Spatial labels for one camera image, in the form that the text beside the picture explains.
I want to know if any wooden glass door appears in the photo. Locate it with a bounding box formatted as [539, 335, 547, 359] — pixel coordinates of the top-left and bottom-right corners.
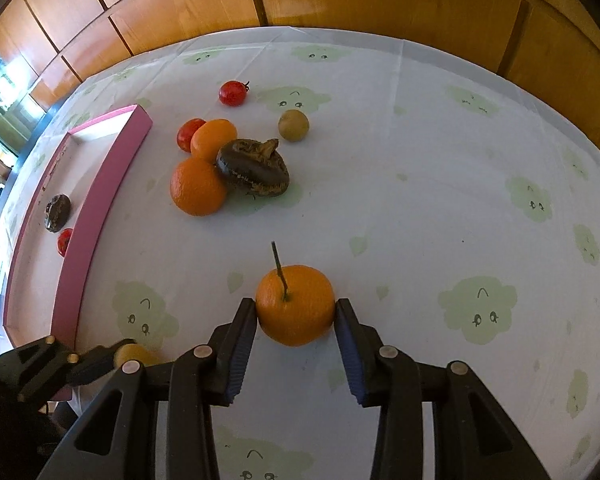
[0, 42, 48, 161]

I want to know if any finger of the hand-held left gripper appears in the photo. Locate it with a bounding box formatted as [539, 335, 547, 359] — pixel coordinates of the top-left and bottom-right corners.
[0, 337, 128, 403]

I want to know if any stemless orange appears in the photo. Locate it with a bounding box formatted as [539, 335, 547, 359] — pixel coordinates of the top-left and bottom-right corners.
[190, 119, 238, 163]

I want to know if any orange with short stem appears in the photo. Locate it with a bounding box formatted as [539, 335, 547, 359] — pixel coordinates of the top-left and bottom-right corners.
[169, 157, 229, 217]

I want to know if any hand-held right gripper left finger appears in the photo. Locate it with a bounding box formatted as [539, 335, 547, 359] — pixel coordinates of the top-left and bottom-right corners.
[36, 298, 259, 480]

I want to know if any red tomato with stem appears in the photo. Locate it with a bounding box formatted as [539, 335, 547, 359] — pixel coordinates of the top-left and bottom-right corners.
[218, 80, 251, 107]

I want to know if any orange with long stem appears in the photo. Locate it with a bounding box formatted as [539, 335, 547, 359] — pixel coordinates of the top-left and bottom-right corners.
[255, 241, 336, 347]

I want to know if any pink cardboard tray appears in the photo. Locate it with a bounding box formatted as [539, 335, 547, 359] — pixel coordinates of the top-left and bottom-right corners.
[2, 105, 153, 356]

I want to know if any dark brown mushroom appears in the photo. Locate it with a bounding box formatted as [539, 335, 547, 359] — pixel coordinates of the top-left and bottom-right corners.
[215, 138, 291, 198]
[44, 193, 72, 233]

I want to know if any round greenish-brown kiwi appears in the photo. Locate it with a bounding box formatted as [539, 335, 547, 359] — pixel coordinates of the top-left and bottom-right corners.
[278, 109, 310, 142]
[115, 342, 160, 367]

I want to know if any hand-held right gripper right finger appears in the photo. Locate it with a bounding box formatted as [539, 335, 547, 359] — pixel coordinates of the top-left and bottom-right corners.
[334, 298, 551, 480]

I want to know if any white cloud print tablecloth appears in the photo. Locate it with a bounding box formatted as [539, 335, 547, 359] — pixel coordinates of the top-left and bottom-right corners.
[0, 25, 600, 480]

